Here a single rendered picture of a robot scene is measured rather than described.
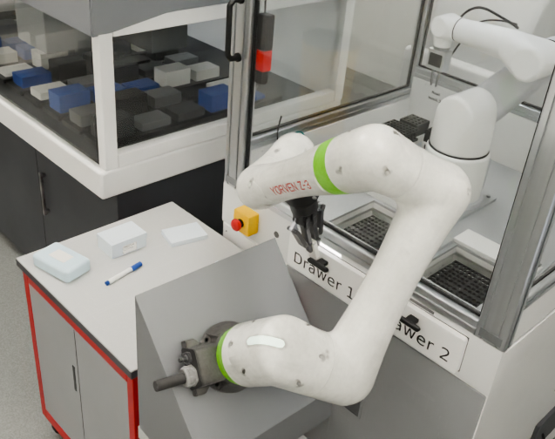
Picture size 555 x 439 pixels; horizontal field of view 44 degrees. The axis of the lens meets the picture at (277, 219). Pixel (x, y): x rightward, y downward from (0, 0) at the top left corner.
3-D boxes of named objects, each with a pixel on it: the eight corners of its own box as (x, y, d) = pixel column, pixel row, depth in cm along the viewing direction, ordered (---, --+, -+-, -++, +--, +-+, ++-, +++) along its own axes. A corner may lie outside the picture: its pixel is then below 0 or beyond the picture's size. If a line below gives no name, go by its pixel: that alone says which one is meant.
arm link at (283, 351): (273, 397, 143) (328, 395, 128) (207, 378, 136) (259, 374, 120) (283, 336, 148) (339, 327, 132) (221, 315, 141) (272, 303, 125)
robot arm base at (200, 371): (156, 418, 134) (169, 418, 129) (139, 342, 136) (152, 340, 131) (264, 382, 149) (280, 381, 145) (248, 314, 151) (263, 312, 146)
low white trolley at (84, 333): (138, 552, 212) (131, 371, 172) (40, 430, 248) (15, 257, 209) (274, 454, 248) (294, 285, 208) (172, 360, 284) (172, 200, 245)
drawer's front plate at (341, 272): (359, 311, 191) (365, 279, 185) (286, 262, 208) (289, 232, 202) (363, 308, 192) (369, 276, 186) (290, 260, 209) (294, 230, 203)
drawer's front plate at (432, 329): (455, 374, 172) (464, 341, 167) (366, 315, 189) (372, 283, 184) (458, 371, 173) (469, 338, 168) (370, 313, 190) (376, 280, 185)
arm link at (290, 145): (321, 131, 165) (287, 118, 171) (288, 162, 159) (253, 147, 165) (328, 175, 174) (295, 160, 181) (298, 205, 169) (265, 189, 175)
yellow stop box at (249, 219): (246, 238, 213) (247, 219, 210) (231, 228, 218) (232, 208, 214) (258, 233, 217) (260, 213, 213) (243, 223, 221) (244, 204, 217)
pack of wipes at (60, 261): (91, 270, 206) (91, 258, 204) (67, 285, 199) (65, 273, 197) (57, 252, 213) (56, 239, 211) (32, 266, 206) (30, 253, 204)
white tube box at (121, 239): (112, 260, 212) (111, 246, 209) (97, 246, 217) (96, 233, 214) (147, 246, 220) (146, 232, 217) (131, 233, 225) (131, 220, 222)
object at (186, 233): (171, 247, 220) (171, 243, 219) (161, 233, 226) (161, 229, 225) (207, 239, 226) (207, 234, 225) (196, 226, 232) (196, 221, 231)
